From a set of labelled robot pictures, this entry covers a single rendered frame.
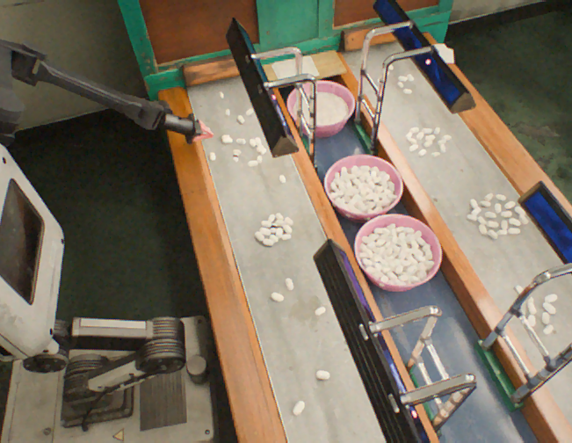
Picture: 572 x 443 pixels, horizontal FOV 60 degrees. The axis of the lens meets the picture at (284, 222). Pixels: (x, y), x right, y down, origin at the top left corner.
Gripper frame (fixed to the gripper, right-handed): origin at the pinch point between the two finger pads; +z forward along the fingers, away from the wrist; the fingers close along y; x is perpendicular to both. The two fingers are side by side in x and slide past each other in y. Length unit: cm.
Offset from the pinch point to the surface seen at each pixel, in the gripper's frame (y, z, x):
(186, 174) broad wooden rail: -11.1, -6.1, 11.5
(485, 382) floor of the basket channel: -107, 50, -24
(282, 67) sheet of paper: 34, 31, -20
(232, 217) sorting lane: -33.0, 4.0, 6.1
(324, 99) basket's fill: 14, 43, -24
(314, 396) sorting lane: -98, 9, 1
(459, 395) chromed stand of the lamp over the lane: -114, 12, -37
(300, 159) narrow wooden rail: -17.3, 25.0, -14.2
